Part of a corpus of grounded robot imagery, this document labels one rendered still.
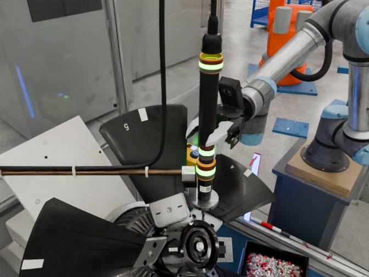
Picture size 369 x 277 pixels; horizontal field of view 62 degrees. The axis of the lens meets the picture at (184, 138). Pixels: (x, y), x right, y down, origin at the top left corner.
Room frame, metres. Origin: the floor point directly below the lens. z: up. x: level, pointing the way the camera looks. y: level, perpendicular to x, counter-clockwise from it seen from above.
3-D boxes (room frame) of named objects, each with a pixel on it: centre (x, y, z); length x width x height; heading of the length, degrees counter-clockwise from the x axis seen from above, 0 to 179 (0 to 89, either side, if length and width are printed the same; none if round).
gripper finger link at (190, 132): (0.57, -0.03, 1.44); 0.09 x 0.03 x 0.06; 135
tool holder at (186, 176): (0.55, -0.04, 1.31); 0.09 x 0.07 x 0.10; 90
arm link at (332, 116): (1.00, -0.58, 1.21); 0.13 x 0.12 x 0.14; 15
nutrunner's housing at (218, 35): (0.55, -0.05, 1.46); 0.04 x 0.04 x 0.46
